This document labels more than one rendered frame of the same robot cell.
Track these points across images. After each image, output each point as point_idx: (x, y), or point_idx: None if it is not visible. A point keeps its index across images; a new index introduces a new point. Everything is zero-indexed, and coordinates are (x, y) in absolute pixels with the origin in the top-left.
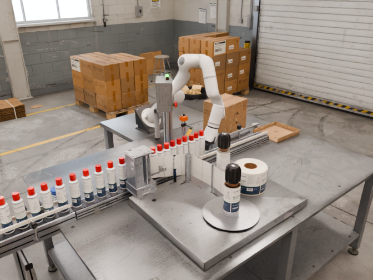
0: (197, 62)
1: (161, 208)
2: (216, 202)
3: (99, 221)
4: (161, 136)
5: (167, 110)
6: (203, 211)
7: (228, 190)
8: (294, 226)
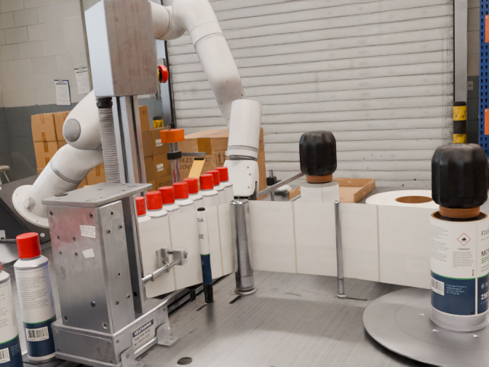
0: (165, 20)
1: None
2: (388, 311)
3: None
4: None
5: (145, 87)
6: (384, 340)
7: (465, 233)
8: None
